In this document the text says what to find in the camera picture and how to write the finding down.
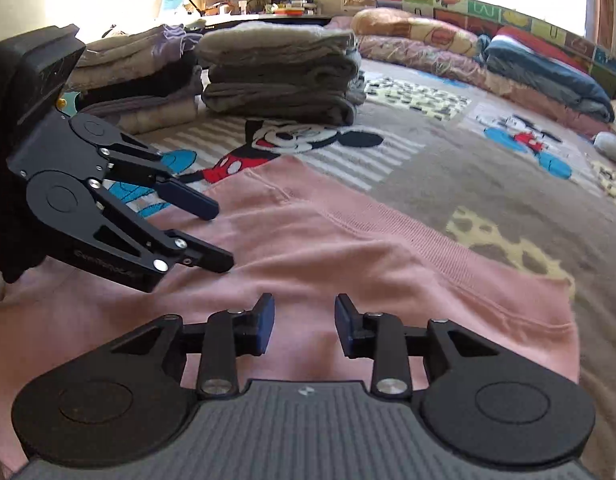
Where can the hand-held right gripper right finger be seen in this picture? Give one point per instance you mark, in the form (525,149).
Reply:
(345,327)

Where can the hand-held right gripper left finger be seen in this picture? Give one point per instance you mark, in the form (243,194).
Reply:
(265,325)

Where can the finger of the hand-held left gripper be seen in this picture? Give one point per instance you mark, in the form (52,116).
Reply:
(192,202)
(207,260)

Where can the pink sweatshirt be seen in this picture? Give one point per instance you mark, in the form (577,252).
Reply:
(338,240)

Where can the stack of floral folded clothes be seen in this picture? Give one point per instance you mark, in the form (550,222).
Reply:
(137,60)

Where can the stack of grey folded clothes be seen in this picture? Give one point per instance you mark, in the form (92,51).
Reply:
(278,75)

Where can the dark desk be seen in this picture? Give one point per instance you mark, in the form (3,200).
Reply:
(212,22)

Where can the cartoon mouse printed blanket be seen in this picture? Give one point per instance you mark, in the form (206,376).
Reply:
(438,170)

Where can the pile of small desk things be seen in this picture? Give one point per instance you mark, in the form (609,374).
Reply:
(288,7)

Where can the light blue plush toy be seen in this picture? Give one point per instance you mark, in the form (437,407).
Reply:
(610,147)

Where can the red white blue folded quilt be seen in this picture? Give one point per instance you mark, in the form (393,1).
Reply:
(538,70)

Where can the colourful alphabet wall panel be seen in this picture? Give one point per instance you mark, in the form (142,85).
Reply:
(488,10)

